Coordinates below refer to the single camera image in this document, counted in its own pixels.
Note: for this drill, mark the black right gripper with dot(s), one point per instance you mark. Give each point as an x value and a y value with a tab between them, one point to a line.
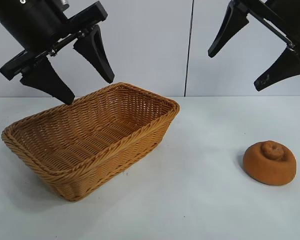
292	22

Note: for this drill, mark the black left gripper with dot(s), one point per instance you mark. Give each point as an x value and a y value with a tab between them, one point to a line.
35	22

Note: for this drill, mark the tan woven wicker basket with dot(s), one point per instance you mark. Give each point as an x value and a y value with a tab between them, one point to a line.
90	140

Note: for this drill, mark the orange brown toy fruit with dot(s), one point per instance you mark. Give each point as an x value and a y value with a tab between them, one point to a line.
270	165

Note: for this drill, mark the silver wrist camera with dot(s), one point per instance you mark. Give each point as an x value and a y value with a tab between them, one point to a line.
63	4

